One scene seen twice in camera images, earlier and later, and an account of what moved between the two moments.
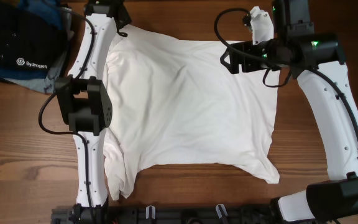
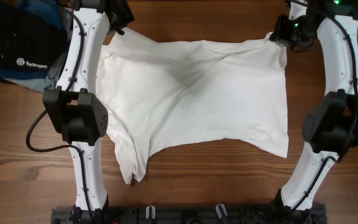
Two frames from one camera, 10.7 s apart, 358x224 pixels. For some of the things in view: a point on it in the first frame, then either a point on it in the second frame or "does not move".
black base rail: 201,214 does not move
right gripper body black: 266,55 -> 293,32
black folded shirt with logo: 19,40 does not move
